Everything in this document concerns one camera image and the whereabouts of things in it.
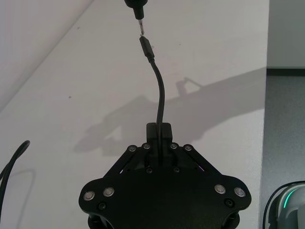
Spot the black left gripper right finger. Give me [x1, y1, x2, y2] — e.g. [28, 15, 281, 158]
[161, 122, 251, 206]

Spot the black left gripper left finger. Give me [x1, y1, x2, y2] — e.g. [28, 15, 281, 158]
[78, 122, 158, 204]

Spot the black cable with silver plug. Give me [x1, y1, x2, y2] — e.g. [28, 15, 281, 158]
[139, 34, 165, 169]

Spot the black tool cord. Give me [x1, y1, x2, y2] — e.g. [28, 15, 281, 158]
[0, 140, 31, 217]

